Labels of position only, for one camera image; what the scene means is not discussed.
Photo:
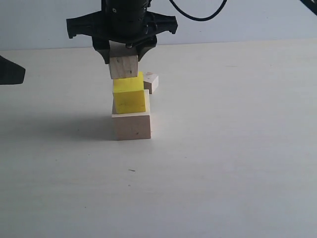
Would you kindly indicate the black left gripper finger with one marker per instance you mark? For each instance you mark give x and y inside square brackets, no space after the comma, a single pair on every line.
[10,72]

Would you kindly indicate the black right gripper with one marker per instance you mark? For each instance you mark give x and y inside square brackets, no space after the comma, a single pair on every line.
[122,21]

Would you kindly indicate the medium bare wooden cube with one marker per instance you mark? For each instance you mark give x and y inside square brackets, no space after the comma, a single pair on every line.
[123,61]

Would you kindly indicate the yellow painted cube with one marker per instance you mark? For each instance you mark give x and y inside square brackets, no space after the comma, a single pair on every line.
[129,95]

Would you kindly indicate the large pale wooden cube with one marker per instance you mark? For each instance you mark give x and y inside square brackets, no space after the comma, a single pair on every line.
[133,126]

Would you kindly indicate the small pale wooden cube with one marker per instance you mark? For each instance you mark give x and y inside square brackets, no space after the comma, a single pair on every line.
[151,81]

